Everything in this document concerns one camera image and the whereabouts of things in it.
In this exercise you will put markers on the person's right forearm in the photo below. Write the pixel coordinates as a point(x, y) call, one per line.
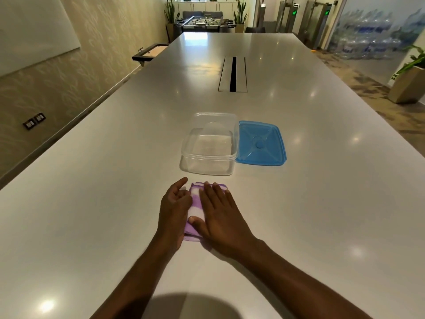
point(298, 282)

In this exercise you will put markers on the person's right middle finger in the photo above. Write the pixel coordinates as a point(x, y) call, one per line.
point(216, 195)

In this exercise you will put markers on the clear plastic food container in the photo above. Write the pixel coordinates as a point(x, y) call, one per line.
point(211, 147)

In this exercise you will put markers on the small black framed side table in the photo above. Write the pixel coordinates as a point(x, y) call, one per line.
point(151, 53)

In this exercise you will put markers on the black wall socket plate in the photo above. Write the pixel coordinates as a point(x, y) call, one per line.
point(34, 121)

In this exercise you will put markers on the green plant in beige planter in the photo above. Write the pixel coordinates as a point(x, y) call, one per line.
point(410, 83)

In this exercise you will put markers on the metal turnstile gates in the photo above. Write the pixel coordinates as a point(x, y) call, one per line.
point(305, 19)

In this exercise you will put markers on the person's left forearm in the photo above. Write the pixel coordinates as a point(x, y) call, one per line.
point(139, 282)

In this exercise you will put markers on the tall green potted plant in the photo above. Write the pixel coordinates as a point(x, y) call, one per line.
point(240, 16)
point(170, 16)

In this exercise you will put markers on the person's right little finger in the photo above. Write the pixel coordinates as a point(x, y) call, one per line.
point(229, 200)

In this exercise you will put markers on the stack of water bottle packs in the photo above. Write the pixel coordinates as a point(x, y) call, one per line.
point(368, 33)

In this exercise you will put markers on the person's right thumb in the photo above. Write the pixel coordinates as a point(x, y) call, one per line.
point(196, 226)

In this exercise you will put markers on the foosball table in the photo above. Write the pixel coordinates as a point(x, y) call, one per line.
point(204, 23)

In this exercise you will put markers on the person's left hand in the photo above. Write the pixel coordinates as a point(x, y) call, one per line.
point(171, 212)

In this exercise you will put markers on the person's left thumb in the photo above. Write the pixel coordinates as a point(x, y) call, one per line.
point(177, 186)

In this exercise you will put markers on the white wall board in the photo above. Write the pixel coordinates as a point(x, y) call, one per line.
point(30, 29)

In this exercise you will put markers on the person's right hand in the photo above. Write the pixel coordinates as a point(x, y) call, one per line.
point(220, 225)

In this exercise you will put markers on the blue plastic container lid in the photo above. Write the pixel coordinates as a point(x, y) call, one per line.
point(260, 144)

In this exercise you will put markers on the purple and white cloth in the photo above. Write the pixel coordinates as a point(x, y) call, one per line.
point(195, 209)

